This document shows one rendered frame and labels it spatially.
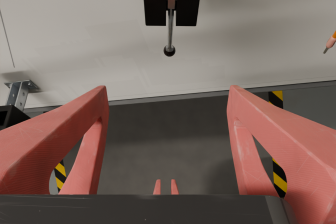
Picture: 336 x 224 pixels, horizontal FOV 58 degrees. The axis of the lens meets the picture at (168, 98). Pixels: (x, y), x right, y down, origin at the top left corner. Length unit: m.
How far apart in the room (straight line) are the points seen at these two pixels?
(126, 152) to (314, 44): 1.22
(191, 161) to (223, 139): 0.19
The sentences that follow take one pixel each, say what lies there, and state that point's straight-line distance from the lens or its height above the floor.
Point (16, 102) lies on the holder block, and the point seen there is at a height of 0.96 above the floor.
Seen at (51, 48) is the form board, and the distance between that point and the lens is 0.45.
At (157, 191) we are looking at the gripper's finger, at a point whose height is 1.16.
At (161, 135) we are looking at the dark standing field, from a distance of 1.48.
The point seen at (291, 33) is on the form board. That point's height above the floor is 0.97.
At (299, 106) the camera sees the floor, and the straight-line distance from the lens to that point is 1.47.
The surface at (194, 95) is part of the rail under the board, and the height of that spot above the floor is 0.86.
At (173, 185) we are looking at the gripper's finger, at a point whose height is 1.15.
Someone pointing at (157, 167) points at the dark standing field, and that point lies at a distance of 1.54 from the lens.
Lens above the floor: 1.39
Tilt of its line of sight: 76 degrees down
